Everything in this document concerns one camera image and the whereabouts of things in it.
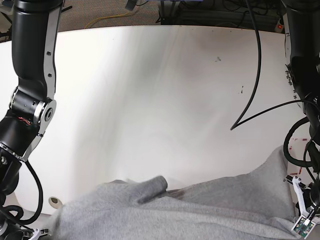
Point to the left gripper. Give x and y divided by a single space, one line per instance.
308 196

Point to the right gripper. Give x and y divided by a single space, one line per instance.
11 231

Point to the grey T-shirt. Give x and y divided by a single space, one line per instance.
253 206

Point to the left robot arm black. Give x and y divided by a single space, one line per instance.
302 50

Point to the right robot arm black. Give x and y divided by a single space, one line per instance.
31 108

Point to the red tape rectangle marking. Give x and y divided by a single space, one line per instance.
296 149

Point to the white power strip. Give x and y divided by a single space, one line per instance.
279 27

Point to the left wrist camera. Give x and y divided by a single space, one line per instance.
303 226

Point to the left table cable grommet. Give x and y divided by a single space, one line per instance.
55 202

